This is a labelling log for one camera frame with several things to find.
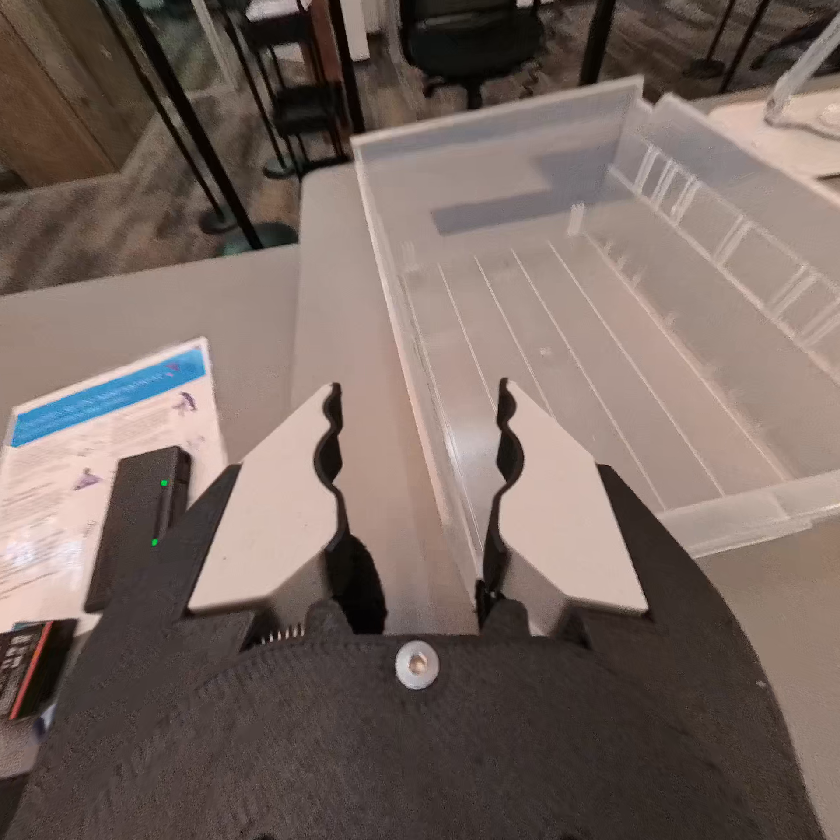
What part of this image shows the black metal stool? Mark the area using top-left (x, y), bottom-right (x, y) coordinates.
top-left (223, 0), bottom-right (365, 178)

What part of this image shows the black metal pole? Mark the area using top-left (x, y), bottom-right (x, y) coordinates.
top-left (581, 0), bottom-right (618, 86)
top-left (95, 0), bottom-right (299, 258)

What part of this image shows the black office chair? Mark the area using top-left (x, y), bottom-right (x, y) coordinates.
top-left (400, 0), bottom-right (546, 109)

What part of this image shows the small black red box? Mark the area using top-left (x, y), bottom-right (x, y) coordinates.
top-left (0, 618), bottom-right (80, 723)

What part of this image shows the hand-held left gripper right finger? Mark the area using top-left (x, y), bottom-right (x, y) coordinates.
top-left (476, 377), bottom-right (651, 634)

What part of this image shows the blue header printed sheet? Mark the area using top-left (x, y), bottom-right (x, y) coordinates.
top-left (0, 338), bottom-right (227, 631)

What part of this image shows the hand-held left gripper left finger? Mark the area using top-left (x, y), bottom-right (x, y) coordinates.
top-left (187, 382), bottom-right (388, 632)

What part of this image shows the brown wooden panel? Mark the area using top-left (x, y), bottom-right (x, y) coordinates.
top-left (0, 0), bottom-right (158, 188)

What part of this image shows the black device with green lights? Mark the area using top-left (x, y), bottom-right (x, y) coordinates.
top-left (84, 446), bottom-right (193, 614)

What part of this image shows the clear plastic bin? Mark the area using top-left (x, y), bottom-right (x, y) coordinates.
top-left (350, 75), bottom-right (840, 588)

